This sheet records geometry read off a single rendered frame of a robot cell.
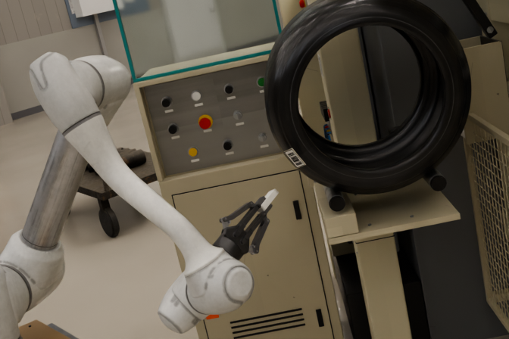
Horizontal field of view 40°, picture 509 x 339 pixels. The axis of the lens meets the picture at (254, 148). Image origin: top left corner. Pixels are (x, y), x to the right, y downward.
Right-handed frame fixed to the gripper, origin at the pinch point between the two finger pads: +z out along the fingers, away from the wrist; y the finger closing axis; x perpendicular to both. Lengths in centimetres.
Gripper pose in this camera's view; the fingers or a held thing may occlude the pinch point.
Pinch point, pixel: (266, 200)
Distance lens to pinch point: 180.8
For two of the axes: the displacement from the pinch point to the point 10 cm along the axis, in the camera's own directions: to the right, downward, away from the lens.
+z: 5.5, -6.4, 5.3
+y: 6.7, 7.2, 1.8
